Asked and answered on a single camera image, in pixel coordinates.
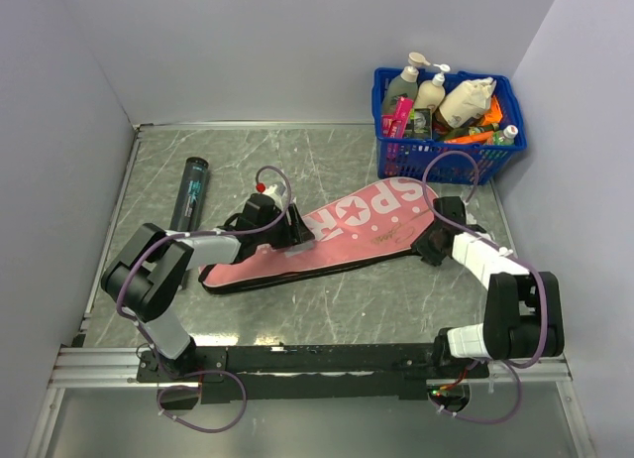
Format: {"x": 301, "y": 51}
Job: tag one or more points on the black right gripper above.
{"x": 421, "y": 245}

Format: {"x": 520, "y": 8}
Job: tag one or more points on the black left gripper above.
{"x": 293, "y": 234}

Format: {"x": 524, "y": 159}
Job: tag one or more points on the pink racket bag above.
{"x": 376, "y": 223}

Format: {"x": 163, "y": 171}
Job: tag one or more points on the black shuttlecock tube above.
{"x": 188, "y": 206}

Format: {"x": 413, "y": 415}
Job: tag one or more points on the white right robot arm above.
{"x": 522, "y": 316}

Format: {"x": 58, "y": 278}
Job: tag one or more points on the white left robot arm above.
{"x": 146, "y": 275}

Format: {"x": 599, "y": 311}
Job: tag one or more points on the orange tube package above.
{"x": 479, "y": 137}

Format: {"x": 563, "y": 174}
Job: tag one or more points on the dark picture box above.
{"x": 419, "y": 124}

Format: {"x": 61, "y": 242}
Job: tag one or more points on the pink snack box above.
{"x": 393, "y": 125}

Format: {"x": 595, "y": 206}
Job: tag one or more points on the green bottle white cap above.
{"x": 505, "y": 137}

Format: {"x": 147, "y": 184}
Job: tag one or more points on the orange snack packet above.
{"x": 494, "y": 114}

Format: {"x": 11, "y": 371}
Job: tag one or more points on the beige paper bag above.
{"x": 465, "y": 104}

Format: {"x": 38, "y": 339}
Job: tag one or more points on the cream pump bottle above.
{"x": 432, "y": 92}

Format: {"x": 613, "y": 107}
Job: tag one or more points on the green pump bottle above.
{"x": 405, "y": 84}

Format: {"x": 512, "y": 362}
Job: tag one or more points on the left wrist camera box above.
{"x": 275, "y": 191}

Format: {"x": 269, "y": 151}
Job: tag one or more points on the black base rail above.
{"x": 300, "y": 372}

